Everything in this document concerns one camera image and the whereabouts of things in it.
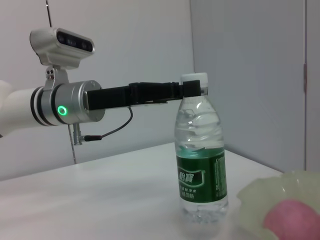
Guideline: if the green glass fruit plate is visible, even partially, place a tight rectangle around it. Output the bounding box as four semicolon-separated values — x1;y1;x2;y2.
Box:
236;169;320;240

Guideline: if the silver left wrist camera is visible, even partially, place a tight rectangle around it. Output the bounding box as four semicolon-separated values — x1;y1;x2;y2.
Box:
29;27;96;70

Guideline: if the clear water bottle green label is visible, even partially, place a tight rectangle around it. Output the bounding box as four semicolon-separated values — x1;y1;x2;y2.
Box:
174;72;229;225

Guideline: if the pink peach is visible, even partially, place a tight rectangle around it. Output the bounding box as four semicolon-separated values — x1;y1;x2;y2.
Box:
262;198;320;240

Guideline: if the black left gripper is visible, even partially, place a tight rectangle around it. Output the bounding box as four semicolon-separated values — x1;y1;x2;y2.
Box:
86;79;202;111

